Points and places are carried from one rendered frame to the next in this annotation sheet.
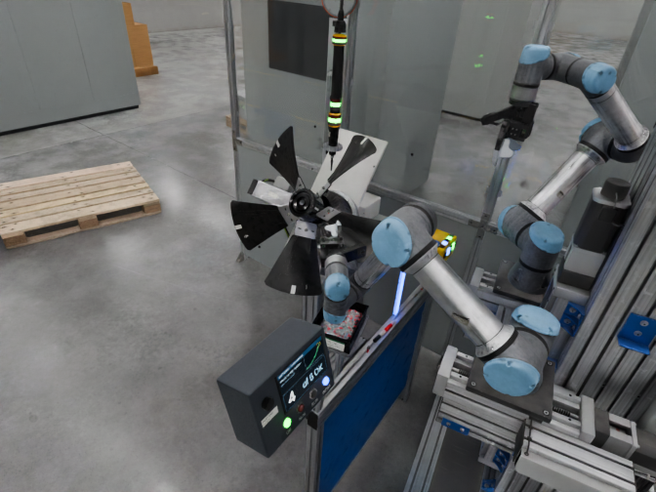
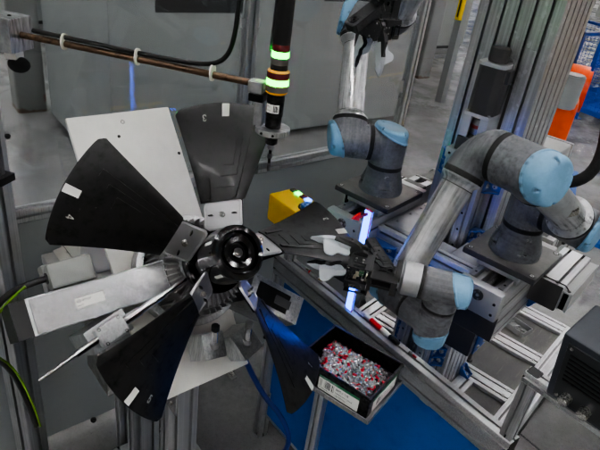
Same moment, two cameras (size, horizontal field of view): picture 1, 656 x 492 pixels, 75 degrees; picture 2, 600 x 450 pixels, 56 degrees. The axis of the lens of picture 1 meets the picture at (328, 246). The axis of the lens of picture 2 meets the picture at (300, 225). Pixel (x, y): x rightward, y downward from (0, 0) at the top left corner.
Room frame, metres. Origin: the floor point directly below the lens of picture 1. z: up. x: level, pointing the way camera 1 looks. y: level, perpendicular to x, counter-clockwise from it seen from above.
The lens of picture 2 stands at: (1.13, 1.04, 1.86)
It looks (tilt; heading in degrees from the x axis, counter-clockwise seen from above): 29 degrees down; 283
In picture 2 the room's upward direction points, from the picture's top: 8 degrees clockwise
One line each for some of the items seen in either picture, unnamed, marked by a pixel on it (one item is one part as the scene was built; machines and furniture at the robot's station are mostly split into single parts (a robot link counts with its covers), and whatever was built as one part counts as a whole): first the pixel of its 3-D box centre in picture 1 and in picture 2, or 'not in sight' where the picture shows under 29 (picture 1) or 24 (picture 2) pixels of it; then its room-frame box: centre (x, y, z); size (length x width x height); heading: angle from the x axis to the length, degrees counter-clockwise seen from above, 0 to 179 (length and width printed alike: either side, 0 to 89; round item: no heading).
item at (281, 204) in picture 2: (436, 249); (295, 215); (1.50, -0.46, 1.02); 0.16 x 0.10 x 0.11; 146
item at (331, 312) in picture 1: (338, 303); (427, 319); (1.06, -0.05, 1.08); 0.11 x 0.08 x 0.11; 145
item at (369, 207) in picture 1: (359, 206); (86, 244); (2.04, -0.16, 0.92); 0.17 x 0.16 x 0.11; 146
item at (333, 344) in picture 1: (339, 323); (349, 370); (1.21, -0.06, 0.85); 0.22 x 0.17 x 0.07; 160
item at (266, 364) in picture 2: (415, 348); (269, 360); (1.53, -0.48, 0.39); 0.04 x 0.04 x 0.78; 56
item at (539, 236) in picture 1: (541, 244); (387, 143); (1.30, -0.76, 1.20); 0.13 x 0.12 x 0.14; 18
